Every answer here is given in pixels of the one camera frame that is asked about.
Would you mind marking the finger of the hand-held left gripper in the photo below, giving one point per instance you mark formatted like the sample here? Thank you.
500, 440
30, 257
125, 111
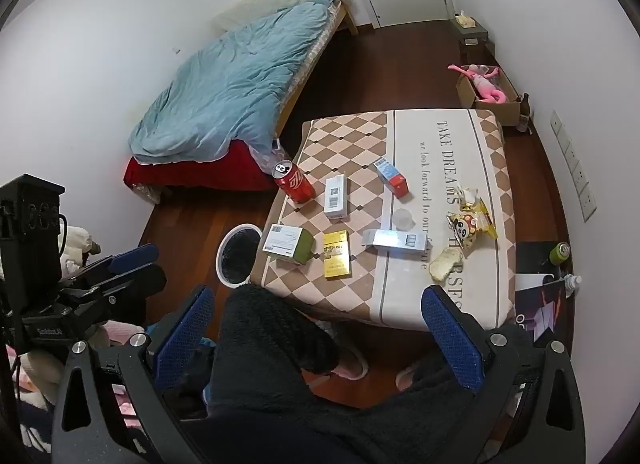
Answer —
142, 283
135, 255

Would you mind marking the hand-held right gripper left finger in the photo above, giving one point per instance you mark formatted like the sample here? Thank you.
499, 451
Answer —
184, 335

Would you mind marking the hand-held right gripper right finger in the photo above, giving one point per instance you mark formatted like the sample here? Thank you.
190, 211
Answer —
456, 339

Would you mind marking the bread piece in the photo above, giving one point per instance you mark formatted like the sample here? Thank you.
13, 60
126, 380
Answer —
446, 264

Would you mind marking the white trash bin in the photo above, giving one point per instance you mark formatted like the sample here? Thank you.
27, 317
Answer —
237, 256

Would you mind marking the cartoon print snack packet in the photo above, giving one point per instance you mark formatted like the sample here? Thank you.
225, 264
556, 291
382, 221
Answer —
462, 234

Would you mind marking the silver and blue box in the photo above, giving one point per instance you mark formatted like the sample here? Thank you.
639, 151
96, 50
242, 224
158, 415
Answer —
395, 239

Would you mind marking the yellow silver snack wrapper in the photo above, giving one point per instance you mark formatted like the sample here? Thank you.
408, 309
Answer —
480, 211

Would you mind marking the clear plastic cup lid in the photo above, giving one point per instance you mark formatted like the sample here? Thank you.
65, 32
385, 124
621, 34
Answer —
403, 218

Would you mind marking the green and white box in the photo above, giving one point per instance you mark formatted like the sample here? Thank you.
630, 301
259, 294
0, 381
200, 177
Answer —
285, 243

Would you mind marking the gold box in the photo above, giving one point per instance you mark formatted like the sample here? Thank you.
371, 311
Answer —
336, 254

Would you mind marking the blue and red carton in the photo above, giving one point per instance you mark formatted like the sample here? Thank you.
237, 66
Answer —
392, 178

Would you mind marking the red soda can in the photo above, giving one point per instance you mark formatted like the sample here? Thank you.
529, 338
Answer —
295, 182

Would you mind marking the white barcode box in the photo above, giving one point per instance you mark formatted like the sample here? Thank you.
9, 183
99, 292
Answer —
336, 196

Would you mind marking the pink cloth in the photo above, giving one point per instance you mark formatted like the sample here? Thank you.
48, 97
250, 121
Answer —
120, 329

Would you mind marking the pink slipper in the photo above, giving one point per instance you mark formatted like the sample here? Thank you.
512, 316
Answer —
352, 366
407, 376

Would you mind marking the person's black fleece legs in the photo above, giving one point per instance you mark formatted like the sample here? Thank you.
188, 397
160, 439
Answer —
270, 379

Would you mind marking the red bed sheet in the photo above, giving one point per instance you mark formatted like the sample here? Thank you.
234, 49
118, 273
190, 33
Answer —
200, 174

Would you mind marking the black printed board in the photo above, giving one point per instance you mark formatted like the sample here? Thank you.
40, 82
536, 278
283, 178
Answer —
532, 259

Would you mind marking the small white bottle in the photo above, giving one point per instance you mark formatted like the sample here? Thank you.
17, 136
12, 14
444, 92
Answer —
572, 283

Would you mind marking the green can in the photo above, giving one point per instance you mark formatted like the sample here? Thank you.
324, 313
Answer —
559, 254

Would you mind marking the checkered printed tablecloth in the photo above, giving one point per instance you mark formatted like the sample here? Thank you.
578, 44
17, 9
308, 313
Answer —
440, 169

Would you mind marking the light blue duvet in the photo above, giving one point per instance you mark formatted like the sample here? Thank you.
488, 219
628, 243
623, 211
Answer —
230, 89

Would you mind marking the cardboard box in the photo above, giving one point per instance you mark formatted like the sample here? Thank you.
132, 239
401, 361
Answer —
505, 112

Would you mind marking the brown glass bottle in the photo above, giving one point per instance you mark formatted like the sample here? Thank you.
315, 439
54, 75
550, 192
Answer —
524, 112

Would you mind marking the pink plush toy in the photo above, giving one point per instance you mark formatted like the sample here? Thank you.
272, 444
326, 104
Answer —
487, 87

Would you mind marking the tissue box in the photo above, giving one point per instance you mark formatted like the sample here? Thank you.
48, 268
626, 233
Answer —
464, 20

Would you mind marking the wooden bed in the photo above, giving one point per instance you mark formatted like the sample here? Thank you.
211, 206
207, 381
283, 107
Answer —
345, 14

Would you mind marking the wall socket strip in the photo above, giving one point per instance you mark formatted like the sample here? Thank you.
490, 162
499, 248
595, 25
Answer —
575, 169

